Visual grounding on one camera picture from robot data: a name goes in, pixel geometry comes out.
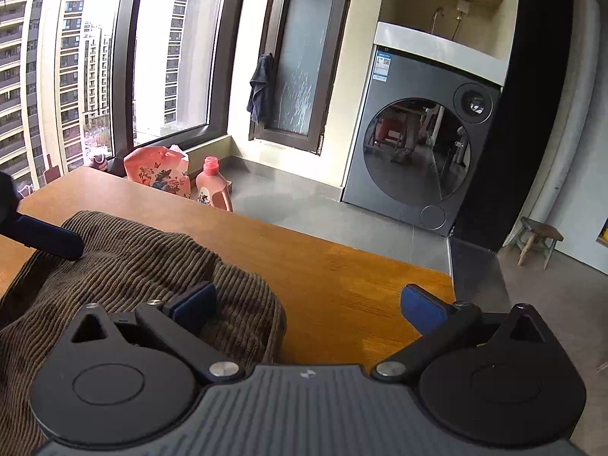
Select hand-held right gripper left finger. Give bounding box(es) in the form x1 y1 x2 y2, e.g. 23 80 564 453
70 282 245 385

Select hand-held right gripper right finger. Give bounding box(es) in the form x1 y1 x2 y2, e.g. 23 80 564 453
370 283 547 383

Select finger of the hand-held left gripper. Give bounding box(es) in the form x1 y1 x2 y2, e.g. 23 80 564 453
2 215 85 261

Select dark brown corduroy garment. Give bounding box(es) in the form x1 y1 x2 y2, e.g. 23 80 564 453
0 210 288 456

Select pink detergent bottle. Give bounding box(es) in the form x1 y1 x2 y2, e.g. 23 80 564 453
196 157 234 212

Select red floral plastic bag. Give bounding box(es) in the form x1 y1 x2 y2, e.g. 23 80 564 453
124 146 191 200

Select small wooden stool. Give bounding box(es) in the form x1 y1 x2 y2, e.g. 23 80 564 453
515 217 564 267

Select dark blue hanging towel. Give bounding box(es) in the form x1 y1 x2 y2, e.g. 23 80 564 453
246 53 275 124

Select grey front-load washing machine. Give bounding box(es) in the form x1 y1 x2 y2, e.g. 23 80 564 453
342 45 502 237

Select white countertop over washer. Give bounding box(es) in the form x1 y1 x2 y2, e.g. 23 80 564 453
375 21 507 86

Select frosted glass brown-framed window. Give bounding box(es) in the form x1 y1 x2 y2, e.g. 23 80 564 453
249 0 355 155

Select white wall cabinet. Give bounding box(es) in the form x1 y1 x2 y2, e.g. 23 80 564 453
553 190 608 290

